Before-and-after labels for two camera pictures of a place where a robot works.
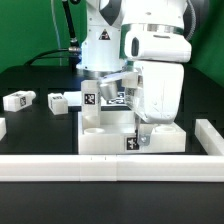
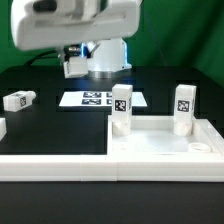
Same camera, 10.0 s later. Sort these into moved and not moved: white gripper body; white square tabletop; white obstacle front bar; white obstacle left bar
Moved: white square tabletop; white gripper body
Not moved: white obstacle front bar; white obstacle left bar
